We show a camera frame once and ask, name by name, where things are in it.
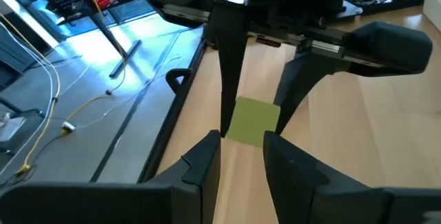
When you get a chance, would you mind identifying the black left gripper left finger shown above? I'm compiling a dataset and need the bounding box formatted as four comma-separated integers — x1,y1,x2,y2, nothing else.
0,130,222,224

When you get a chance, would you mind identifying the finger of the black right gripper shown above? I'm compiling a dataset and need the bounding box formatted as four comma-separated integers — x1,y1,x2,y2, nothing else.
207,0,250,139
274,46,349,136

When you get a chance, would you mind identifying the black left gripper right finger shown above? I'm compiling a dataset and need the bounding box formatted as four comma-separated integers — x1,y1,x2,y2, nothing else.
263,130,441,224

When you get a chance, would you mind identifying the green cube block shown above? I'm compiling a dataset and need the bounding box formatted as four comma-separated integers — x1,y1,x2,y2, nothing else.
225,96,282,148

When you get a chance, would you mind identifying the black side table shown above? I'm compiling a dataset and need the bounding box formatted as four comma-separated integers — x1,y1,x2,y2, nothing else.
57,0,143,79

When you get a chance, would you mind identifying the black hook handle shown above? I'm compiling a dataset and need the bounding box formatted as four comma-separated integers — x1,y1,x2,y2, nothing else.
165,68,193,94

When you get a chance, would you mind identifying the yellow floor cable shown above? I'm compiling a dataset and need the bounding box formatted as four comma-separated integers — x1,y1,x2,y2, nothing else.
61,0,127,134
0,12,61,176

